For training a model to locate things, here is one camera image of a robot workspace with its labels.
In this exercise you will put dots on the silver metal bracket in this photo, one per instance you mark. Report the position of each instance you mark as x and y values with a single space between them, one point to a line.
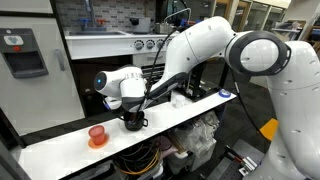
248 165

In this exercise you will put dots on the yellow floor marker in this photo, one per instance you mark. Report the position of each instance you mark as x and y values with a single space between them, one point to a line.
270 128

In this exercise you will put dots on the black mug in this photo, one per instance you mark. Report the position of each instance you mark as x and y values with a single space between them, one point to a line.
133 125

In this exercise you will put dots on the orange plastic cup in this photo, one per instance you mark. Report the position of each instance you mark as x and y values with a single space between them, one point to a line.
97 135

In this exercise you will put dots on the white bowl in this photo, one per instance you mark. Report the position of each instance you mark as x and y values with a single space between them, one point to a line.
113 103

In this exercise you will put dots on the clear plastic bag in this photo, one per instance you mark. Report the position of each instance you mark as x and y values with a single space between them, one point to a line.
196 133

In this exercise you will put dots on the white toy kitchen stove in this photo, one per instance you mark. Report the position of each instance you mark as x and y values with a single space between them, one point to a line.
100 46

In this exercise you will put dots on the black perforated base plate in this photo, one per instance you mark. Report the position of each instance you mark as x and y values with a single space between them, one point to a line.
226 163

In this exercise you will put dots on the white toy fridge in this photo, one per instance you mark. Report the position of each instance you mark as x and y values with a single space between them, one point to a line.
36 93

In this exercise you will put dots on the black 3D printer frame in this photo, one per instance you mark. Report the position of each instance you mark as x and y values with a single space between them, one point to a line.
200 83

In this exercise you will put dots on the grey pot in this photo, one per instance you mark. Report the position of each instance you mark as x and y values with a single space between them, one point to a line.
141 25

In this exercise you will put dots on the white plastic container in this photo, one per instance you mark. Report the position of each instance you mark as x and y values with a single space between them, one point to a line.
178 163

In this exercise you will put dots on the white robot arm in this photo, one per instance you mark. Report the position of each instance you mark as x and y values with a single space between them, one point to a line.
206 43

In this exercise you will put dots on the orange saucer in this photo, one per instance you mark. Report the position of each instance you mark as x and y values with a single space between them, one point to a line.
105 142

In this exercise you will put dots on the pink plastic container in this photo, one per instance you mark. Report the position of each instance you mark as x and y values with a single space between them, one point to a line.
166 145

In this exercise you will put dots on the grey toy faucet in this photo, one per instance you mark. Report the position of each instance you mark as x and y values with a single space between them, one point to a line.
89 13

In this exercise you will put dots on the silver pot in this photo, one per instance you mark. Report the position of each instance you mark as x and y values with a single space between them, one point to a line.
163 28

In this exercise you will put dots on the blue tape roll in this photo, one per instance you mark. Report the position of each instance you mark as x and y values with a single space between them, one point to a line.
224 93

